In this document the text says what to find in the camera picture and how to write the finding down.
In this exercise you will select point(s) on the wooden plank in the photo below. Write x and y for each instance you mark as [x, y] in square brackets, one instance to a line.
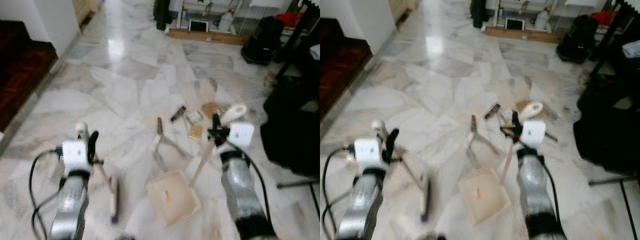
[207, 36]
[522, 35]

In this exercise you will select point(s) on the tan cardboard scrap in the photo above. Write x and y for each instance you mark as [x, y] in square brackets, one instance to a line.
[196, 131]

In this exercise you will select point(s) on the white plastic bottle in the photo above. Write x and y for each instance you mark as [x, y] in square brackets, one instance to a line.
[541, 20]
[226, 21]

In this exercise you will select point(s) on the white shelf rack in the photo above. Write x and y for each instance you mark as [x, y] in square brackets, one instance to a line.
[180, 17]
[496, 15]

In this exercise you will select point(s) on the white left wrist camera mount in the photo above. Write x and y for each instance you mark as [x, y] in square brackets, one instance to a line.
[369, 151]
[75, 152]

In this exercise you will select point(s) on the red cloth item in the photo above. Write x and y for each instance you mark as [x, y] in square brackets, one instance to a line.
[290, 19]
[605, 18]

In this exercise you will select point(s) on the large black bag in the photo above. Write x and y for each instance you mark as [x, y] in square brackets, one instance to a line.
[290, 130]
[607, 130]

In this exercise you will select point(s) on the pale square cardboard scrap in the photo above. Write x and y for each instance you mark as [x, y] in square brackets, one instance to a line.
[194, 117]
[506, 116]

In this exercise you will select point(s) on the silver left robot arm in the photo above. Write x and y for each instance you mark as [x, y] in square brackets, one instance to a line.
[357, 210]
[70, 205]

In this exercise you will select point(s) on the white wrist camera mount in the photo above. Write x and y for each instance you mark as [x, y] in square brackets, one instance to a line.
[241, 134]
[533, 134]
[369, 151]
[75, 152]

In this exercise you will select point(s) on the light wooden cabinet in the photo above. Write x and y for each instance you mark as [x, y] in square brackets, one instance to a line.
[400, 7]
[85, 9]

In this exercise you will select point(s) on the black backpack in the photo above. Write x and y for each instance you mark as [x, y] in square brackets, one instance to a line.
[575, 40]
[262, 40]

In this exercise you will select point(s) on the black slanted stand pole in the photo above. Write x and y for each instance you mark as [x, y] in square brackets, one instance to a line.
[297, 40]
[607, 40]

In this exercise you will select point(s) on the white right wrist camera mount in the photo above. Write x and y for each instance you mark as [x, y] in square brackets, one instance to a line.
[241, 134]
[533, 134]

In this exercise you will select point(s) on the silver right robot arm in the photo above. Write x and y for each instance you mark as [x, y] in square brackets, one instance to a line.
[240, 190]
[537, 190]

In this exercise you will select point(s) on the brown cardboard scrap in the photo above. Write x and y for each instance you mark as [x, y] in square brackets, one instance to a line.
[521, 106]
[211, 109]

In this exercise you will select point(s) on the black cylinder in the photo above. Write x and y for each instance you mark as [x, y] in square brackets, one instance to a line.
[478, 12]
[162, 14]

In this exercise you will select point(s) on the dark brown wrapper scrap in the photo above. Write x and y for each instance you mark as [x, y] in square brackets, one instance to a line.
[178, 113]
[492, 111]

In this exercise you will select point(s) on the black stand leg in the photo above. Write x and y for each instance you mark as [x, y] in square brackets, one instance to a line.
[297, 184]
[615, 182]

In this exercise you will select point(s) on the white cloth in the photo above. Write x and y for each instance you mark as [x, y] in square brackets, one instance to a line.
[315, 51]
[631, 49]

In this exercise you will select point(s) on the small framed picture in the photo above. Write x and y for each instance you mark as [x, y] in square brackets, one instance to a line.
[198, 25]
[514, 23]

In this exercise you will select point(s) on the brown stick scrap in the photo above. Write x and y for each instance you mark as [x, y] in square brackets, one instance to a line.
[473, 123]
[160, 125]

